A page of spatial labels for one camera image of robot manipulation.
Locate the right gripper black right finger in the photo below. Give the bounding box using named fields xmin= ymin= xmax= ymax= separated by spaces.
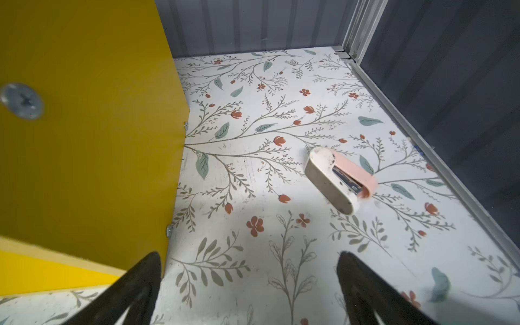
xmin=337 ymin=251 xmax=436 ymax=324

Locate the yellow wooden shelf unit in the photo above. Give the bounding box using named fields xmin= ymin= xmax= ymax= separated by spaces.
xmin=1 ymin=1 xmax=189 ymax=296

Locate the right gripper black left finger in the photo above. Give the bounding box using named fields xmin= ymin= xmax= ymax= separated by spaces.
xmin=65 ymin=251 xmax=162 ymax=324

